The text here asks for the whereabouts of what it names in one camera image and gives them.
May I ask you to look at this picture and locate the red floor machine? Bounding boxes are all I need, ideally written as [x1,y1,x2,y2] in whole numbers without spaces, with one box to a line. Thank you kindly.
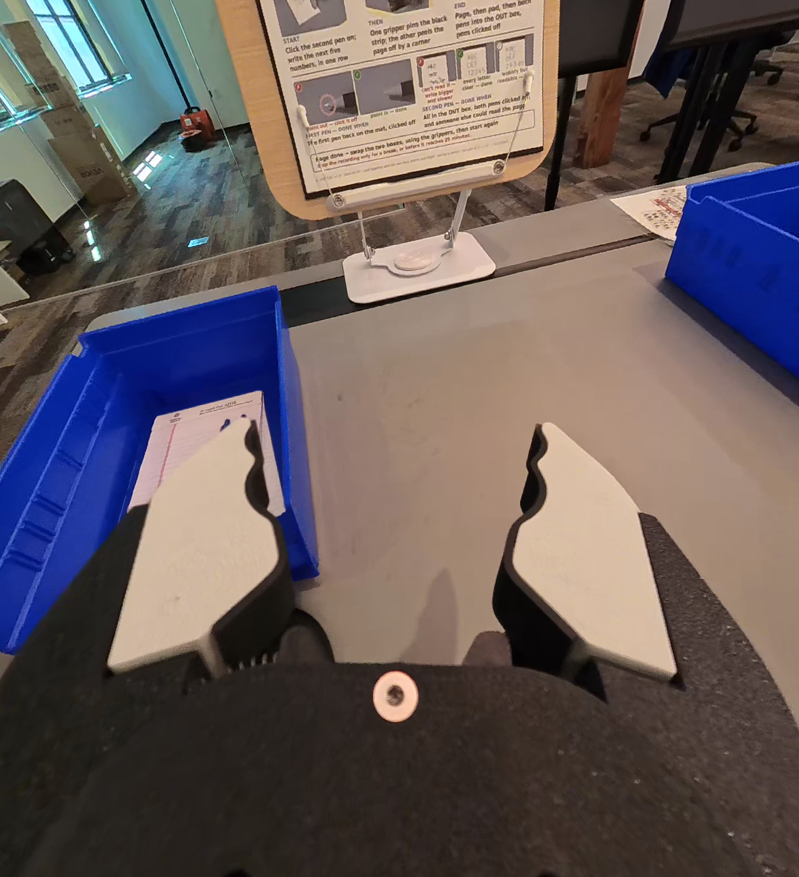
[179,106,217,148]

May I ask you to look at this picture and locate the blue plastic bin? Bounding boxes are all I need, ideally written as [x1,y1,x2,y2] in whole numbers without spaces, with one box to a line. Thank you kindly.
[0,285,320,655]
[665,154,799,429]

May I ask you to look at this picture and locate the wooden post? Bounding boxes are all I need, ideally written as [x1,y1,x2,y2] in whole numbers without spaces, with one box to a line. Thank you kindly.
[573,65,630,170]

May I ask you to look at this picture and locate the black case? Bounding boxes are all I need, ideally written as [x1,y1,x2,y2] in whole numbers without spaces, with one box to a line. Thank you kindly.
[0,180,75,275]

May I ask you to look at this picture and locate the instruction board on white stand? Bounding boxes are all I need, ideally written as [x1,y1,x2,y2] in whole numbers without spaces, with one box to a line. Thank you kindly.
[216,0,560,304]

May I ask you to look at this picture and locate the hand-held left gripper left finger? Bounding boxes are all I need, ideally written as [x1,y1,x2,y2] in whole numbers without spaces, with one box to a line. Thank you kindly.
[106,418,296,679]

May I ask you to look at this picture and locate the white printed paper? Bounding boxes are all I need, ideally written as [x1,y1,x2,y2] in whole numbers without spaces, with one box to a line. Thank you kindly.
[610,184,689,246]

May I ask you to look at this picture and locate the white lined notepad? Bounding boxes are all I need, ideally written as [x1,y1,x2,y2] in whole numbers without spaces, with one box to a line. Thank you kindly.
[129,391,285,518]

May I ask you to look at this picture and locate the blue hanging cloth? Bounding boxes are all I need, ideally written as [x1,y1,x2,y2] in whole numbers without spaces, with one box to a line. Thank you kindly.
[645,42,689,98]

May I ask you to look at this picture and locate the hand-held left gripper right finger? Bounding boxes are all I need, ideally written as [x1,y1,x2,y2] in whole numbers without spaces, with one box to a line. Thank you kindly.
[493,422,679,684]

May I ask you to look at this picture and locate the tall cardboard box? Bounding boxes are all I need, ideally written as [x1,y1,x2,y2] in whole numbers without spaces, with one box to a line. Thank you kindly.
[2,21,130,206]

